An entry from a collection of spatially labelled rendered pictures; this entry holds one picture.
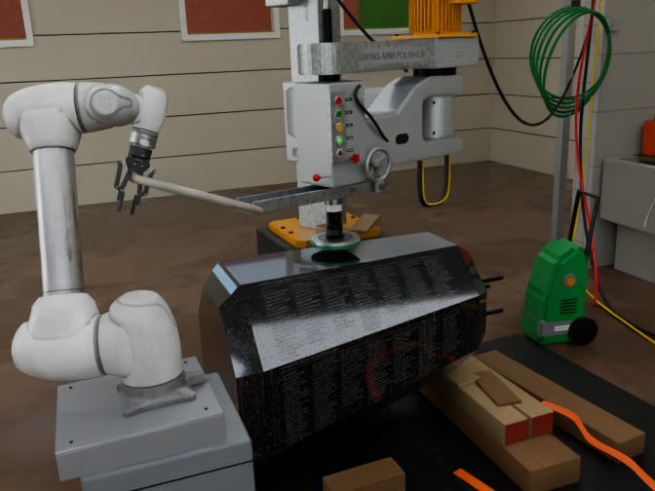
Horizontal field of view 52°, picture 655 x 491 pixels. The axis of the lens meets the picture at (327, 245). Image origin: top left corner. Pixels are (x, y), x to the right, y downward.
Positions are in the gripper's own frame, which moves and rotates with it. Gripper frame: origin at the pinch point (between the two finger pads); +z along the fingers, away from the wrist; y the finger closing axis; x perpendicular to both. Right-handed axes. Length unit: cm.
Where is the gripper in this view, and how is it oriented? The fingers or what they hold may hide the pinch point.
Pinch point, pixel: (127, 204)
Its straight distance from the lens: 241.4
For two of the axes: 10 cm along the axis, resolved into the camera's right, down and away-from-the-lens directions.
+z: -2.5, 9.7, 0.2
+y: 8.6, 2.1, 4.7
